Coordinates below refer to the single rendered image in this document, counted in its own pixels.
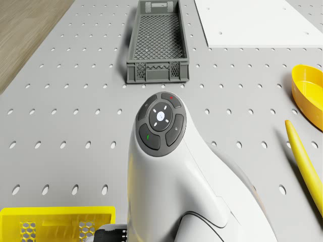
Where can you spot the yellow basket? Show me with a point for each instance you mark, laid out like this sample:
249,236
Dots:
58,216

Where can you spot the yellow bowl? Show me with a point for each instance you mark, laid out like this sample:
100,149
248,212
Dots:
310,88

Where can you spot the dark grey basket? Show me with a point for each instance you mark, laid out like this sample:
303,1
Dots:
157,73

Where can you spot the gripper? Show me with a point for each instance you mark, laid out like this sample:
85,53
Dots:
111,233

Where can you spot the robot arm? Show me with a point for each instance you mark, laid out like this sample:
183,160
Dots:
176,181

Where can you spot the banana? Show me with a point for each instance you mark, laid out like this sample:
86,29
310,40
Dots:
302,156

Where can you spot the white board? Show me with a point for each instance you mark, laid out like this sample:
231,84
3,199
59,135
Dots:
252,22

